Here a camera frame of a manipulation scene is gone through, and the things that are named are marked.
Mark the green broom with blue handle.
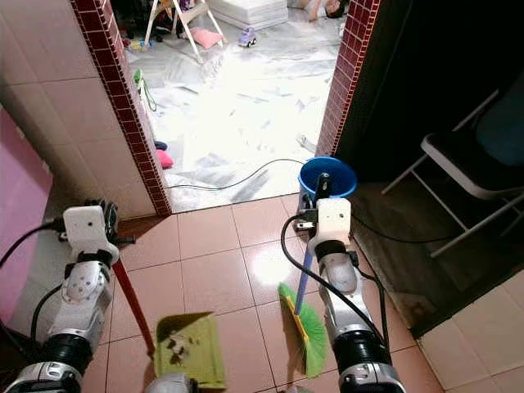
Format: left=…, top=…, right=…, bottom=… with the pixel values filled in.
left=278, top=244, right=330, bottom=377

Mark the green dustpan with red handle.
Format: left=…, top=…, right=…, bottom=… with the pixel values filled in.
left=113, top=262, right=227, bottom=391

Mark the blue plastic bucket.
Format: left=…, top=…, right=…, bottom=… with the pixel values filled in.
left=299, top=156, right=359, bottom=201

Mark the pink slipper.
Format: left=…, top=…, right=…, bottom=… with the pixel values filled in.
left=154, top=141, right=174, bottom=170

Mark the pink foam mat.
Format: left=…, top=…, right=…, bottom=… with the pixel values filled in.
left=0, top=106, right=52, bottom=324

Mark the dark folding chair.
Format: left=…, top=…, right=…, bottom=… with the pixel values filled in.
left=381, top=88, right=524, bottom=259

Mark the grey dust clump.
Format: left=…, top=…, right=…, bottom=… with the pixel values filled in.
left=168, top=334, right=197, bottom=365

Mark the small purple toy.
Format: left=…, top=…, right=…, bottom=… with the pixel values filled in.
left=237, top=26, right=258, bottom=47

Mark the person's bare foot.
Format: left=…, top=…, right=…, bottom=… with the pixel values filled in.
left=295, top=0, right=349, bottom=21

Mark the pink cushion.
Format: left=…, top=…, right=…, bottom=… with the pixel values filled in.
left=190, top=27, right=225, bottom=48

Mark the white folding stand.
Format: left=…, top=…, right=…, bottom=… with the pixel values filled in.
left=143, top=0, right=226, bottom=65

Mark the white folded mattress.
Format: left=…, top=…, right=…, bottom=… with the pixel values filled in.
left=205, top=0, right=287, bottom=31

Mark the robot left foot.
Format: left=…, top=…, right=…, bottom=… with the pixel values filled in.
left=149, top=373, right=197, bottom=393

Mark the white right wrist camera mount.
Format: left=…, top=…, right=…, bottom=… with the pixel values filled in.
left=317, top=197, right=353, bottom=245

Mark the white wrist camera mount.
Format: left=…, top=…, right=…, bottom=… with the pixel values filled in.
left=317, top=197, right=353, bottom=245
left=64, top=205, right=120, bottom=264

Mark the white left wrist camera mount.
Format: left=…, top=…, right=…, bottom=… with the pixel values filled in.
left=64, top=205, right=120, bottom=264

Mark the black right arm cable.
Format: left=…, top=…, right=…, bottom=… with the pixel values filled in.
left=281, top=215, right=390, bottom=345

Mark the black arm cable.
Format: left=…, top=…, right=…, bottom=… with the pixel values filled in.
left=0, top=219, right=68, bottom=345
left=281, top=215, right=390, bottom=345

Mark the thin black floor cable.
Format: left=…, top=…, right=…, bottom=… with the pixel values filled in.
left=168, top=158, right=304, bottom=191

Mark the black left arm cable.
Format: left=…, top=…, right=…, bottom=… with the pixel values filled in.
left=0, top=219, right=68, bottom=345

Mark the green hanging cord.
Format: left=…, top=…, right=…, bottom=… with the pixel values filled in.
left=133, top=68, right=155, bottom=111

